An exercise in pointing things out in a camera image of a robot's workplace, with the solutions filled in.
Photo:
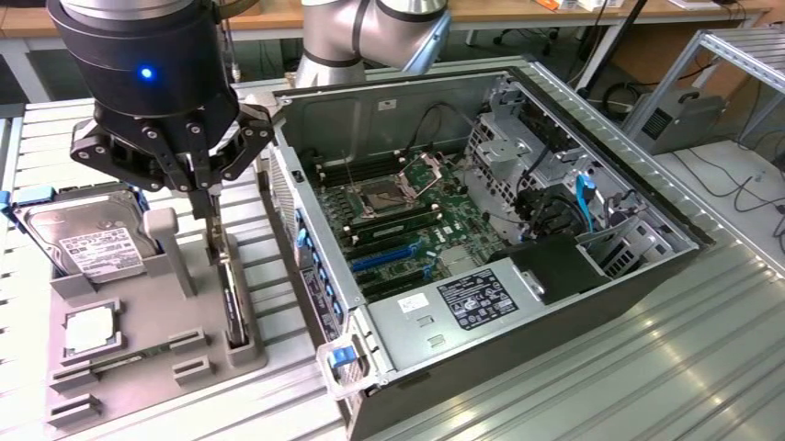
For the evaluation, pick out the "blue expansion slot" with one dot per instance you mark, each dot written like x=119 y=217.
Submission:
x=382 y=260

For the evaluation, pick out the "long black expansion slot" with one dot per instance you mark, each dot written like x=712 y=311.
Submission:
x=398 y=288
x=377 y=249

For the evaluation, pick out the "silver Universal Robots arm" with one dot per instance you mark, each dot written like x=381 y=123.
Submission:
x=334 y=41

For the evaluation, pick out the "black office chair base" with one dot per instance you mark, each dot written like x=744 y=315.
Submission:
x=527 y=36

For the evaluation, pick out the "blue disk caddy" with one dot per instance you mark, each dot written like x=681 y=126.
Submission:
x=33 y=196

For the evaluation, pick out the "orange white small box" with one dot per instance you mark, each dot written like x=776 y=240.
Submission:
x=554 y=4

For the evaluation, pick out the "installed dark RAM stick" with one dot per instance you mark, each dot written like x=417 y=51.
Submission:
x=393 y=231

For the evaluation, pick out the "wooden desk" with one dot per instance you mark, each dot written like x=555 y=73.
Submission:
x=490 y=14

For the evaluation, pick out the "metal socket cover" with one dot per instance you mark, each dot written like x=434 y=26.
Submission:
x=427 y=158

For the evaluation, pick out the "thin metal locking lever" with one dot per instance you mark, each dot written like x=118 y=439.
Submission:
x=351 y=174

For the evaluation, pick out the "metal disk bay cage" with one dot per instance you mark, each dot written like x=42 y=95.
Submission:
x=497 y=151

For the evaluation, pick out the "green graphics card with fan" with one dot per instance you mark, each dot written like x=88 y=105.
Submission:
x=236 y=298

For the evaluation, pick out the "black slanted pole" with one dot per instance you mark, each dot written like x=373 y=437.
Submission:
x=613 y=46

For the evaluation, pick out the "grey parts rack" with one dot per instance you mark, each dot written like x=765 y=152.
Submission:
x=154 y=395

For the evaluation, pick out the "open black PC case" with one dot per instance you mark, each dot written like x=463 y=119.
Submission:
x=613 y=321

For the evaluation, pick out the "silver hard disk drive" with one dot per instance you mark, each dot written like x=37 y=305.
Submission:
x=92 y=243

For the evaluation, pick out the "aluminium slatted frame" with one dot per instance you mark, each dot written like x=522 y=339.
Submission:
x=736 y=50

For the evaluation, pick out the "green loose RAM stick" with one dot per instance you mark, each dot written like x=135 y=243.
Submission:
x=131 y=357

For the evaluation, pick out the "silver CPU chip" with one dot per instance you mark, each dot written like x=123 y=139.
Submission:
x=92 y=331

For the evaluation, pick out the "blue case latch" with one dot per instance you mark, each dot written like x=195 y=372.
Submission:
x=342 y=358

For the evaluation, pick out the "silver chipset heat sink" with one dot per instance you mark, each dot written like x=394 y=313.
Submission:
x=459 y=261

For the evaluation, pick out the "black fan shroud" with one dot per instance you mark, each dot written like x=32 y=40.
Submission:
x=551 y=266

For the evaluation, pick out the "green motherboard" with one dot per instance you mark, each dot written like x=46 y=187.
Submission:
x=457 y=216

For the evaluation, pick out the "CPU socket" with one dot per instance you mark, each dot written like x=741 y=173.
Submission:
x=381 y=197

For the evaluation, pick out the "grey power supply unit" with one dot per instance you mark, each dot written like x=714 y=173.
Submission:
x=423 y=335

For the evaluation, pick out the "RAM slot with white latches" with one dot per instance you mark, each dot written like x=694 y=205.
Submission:
x=361 y=171
x=355 y=161
x=357 y=240
x=394 y=220

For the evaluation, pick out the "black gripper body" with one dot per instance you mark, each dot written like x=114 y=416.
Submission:
x=154 y=55

